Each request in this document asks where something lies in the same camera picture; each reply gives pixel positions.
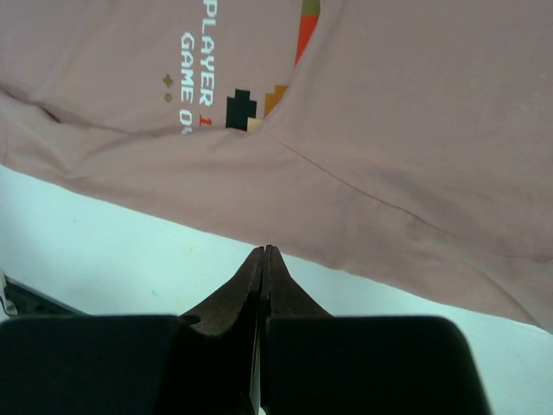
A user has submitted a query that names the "pink printed t shirt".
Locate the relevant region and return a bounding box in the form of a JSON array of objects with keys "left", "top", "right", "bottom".
[{"left": 1, "top": 1, "right": 552, "bottom": 330}]

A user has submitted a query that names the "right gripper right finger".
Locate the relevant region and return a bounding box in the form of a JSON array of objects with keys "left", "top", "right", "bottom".
[{"left": 261, "top": 246, "right": 492, "bottom": 414}]

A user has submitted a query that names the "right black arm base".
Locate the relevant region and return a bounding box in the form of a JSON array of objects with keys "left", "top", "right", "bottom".
[{"left": 1, "top": 270, "right": 92, "bottom": 322}]

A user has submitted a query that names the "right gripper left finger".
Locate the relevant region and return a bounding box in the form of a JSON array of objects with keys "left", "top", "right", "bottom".
[{"left": 1, "top": 247, "right": 264, "bottom": 414}]

